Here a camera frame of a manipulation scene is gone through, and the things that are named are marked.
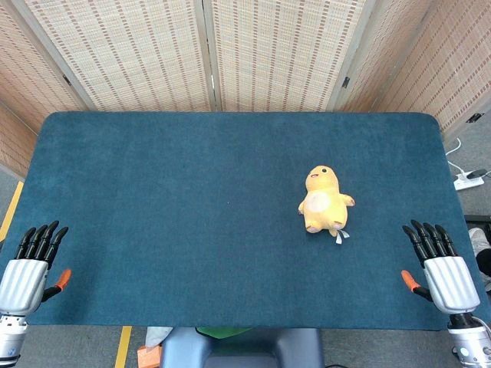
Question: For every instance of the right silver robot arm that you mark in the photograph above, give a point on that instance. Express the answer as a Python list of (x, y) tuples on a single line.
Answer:
[(468, 341)]

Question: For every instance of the yellow plush toy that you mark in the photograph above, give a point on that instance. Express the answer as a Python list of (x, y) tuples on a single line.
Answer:
[(326, 207)]

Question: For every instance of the black screen foot bracket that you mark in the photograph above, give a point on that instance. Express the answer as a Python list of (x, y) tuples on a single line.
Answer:
[(475, 117)]

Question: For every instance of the orange block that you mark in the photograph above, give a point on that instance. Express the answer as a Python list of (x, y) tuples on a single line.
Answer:
[(149, 357)]

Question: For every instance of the woven folding screen panel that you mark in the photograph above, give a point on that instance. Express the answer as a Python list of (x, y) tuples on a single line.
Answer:
[(27, 57), (15, 145), (126, 53), (280, 53), (383, 46), (452, 57)]

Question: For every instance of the white power strip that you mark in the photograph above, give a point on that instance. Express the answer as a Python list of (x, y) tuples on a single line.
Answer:
[(466, 183)]

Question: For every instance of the blue table cloth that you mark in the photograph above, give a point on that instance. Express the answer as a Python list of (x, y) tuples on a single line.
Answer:
[(192, 211)]

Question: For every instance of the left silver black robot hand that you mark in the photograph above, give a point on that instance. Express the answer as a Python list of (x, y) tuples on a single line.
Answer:
[(23, 283)]

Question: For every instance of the black screen hinge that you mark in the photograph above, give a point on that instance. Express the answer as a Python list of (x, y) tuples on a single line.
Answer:
[(67, 79), (345, 81)]

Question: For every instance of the black bar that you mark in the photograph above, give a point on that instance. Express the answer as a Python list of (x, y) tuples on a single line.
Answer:
[(477, 219)]

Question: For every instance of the grey cloth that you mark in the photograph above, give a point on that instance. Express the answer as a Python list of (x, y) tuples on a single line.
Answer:
[(157, 335)]

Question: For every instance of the black power plug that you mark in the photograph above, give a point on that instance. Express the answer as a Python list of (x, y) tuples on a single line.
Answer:
[(476, 173)]

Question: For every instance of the white grey sneaker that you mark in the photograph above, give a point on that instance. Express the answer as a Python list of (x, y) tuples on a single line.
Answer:
[(478, 239)]

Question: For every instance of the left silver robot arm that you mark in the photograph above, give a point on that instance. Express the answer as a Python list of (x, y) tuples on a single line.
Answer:
[(9, 337)]

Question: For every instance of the green object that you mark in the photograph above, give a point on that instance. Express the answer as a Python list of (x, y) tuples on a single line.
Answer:
[(222, 332)]

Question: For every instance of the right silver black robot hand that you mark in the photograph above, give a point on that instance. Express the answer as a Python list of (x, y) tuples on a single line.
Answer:
[(452, 283)]

